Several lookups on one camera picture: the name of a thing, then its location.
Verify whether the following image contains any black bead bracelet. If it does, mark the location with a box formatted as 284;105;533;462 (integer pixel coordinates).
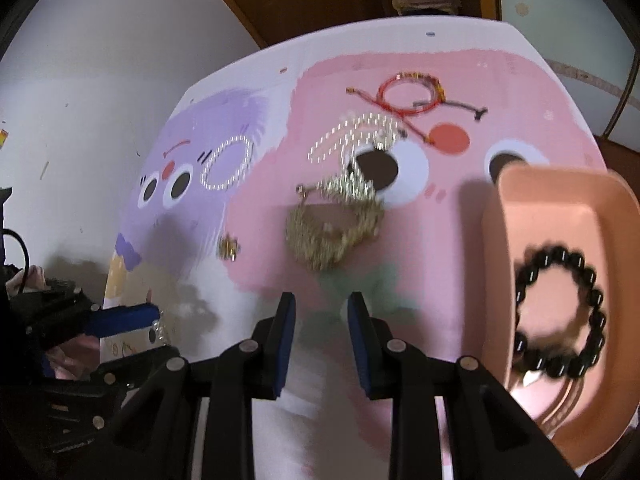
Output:
512;242;609;380

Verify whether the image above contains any small silver earring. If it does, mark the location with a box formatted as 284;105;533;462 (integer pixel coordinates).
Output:
217;233;241;261

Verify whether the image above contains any pink plastic jewelry tray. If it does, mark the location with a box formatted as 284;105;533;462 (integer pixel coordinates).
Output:
482;164;639;468

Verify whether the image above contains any round white pearl bracelet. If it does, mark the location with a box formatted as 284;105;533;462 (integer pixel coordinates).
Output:
199;135;256;192

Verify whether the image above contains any gold chain necklace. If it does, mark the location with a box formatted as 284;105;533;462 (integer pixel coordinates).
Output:
284;159;388;272

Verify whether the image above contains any long white pearl necklace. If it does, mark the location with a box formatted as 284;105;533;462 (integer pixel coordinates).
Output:
306;112;405;165

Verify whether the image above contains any red string bracelet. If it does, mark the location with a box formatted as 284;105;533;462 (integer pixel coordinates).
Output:
346;71;490;148

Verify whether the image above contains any cartoon monster table mat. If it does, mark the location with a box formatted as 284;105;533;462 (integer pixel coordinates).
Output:
105;16;604;479

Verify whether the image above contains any light blue wardrobe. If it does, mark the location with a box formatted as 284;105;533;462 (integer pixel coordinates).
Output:
501;0;639;151

